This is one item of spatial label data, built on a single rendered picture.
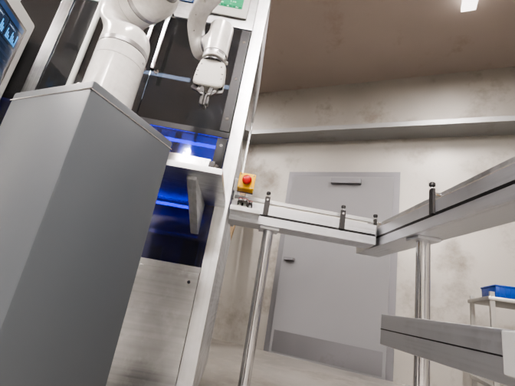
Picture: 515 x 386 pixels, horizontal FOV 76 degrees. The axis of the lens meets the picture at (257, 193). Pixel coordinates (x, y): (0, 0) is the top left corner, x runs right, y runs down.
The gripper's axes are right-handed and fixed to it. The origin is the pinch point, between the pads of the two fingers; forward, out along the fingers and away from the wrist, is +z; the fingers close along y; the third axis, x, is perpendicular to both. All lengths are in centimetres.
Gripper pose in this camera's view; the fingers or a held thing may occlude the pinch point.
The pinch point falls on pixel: (204, 102)
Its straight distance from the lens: 114.5
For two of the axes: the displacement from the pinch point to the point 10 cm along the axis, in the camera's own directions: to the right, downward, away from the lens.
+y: -9.8, -1.8, -0.2
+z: -1.6, 9.4, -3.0
